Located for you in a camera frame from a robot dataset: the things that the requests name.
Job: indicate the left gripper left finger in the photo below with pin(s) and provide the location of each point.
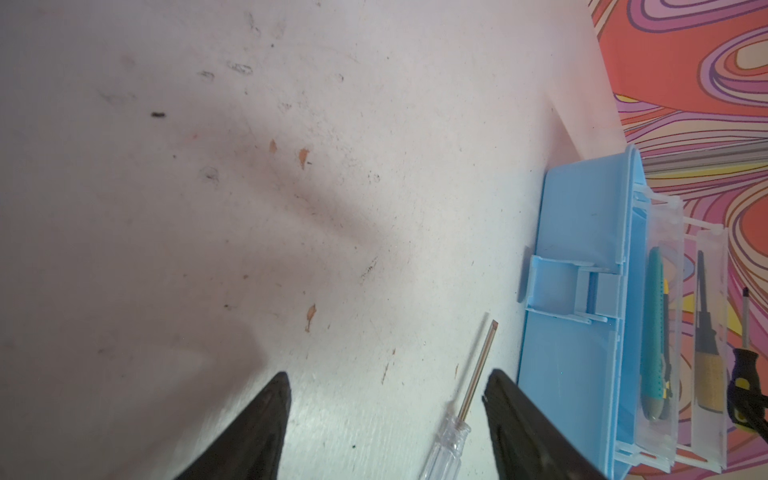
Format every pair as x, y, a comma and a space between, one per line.
251, 445

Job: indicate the yellow black screwdriver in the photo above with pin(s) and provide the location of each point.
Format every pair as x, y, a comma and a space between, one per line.
746, 404

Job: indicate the blue plastic tool box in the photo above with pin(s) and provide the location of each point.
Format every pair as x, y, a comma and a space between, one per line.
581, 350

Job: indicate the teal utility knife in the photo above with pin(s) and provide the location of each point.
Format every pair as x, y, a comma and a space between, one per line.
655, 363

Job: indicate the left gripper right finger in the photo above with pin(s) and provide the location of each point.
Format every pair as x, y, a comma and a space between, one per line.
526, 445

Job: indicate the clear handled screwdriver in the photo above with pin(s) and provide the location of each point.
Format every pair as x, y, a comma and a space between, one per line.
445, 457

